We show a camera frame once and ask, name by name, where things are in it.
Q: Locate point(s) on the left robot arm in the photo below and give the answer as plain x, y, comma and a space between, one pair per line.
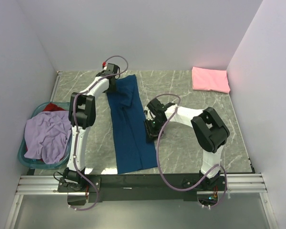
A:
82, 115

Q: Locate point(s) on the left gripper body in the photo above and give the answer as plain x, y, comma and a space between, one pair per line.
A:
113, 88

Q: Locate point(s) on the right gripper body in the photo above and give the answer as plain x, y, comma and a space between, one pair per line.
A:
152, 126

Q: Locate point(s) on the blue t shirt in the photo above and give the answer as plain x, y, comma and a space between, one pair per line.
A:
132, 151

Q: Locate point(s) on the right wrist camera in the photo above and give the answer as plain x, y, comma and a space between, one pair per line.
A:
156, 107

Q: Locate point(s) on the lavender t shirt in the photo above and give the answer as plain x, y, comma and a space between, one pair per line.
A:
46, 136

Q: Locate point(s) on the black base beam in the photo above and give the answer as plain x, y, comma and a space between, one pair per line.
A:
137, 187

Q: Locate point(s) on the folded pink t shirt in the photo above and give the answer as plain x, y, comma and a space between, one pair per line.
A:
210, 80

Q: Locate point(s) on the right aluminium rail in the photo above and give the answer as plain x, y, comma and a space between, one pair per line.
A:
246, 206

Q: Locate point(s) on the red t shirt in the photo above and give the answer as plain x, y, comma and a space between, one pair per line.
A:
50, 107

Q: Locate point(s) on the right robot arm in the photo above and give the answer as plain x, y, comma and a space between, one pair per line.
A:
210, 131

